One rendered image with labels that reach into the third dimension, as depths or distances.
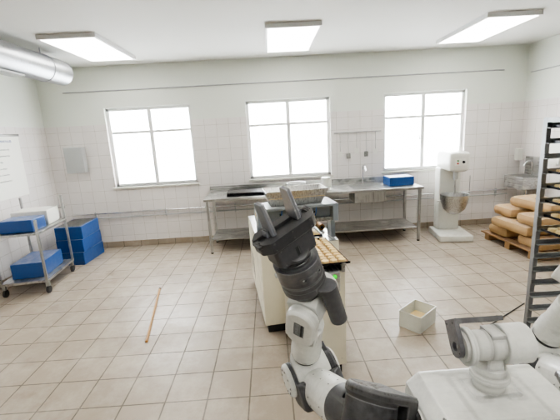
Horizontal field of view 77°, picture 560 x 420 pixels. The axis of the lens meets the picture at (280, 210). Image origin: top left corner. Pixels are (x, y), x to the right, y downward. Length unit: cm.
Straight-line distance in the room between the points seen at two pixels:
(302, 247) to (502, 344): 36
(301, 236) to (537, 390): 48
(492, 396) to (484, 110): 653
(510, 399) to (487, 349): 10
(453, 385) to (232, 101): 570
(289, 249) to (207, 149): 560
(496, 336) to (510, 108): 675
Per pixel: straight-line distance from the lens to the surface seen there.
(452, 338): 72
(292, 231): 60
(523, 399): 78
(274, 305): 336
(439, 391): 74
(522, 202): 608
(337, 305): 70
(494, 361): 74
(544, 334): 109
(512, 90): 738
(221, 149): 614
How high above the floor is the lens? 182
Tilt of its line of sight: 12 degrees down
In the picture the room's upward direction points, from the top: 3 degrees counter-clockwise
